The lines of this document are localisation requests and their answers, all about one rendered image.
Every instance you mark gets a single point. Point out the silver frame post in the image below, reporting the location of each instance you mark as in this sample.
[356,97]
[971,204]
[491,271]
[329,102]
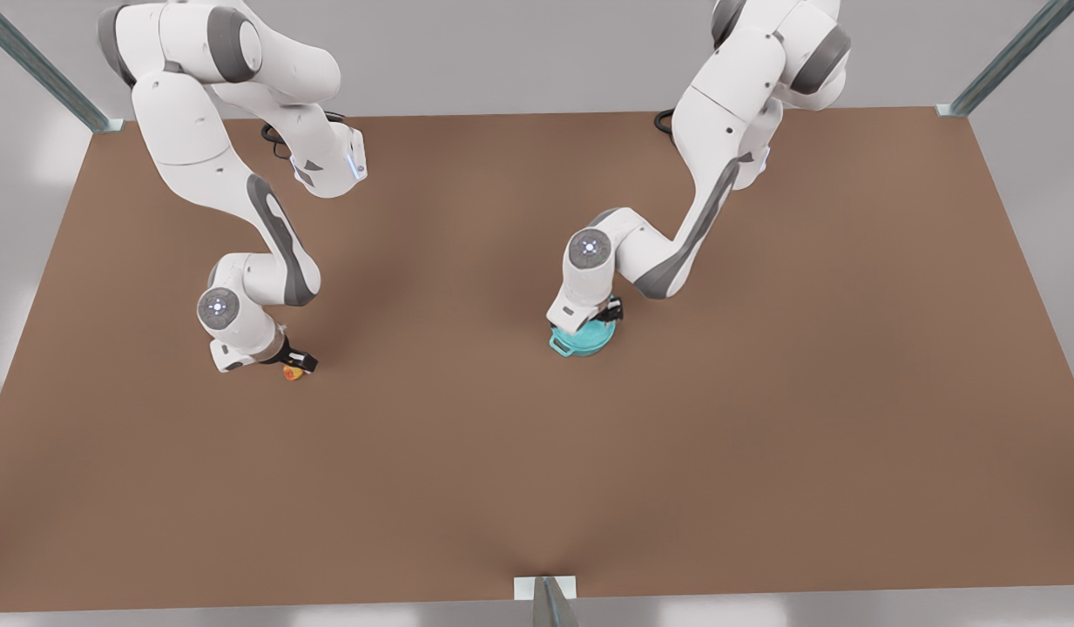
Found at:
[44,65]
[550,603]
[1007,59]

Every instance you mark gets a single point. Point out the teal pot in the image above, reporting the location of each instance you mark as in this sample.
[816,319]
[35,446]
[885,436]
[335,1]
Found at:
[575,345]

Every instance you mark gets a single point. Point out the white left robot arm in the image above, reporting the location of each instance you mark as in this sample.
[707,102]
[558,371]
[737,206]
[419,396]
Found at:
[719,113]

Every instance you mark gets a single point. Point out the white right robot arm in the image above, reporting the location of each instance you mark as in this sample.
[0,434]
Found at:
[188,131]

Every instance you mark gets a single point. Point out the yellow potato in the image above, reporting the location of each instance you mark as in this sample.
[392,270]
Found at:
[293,373]

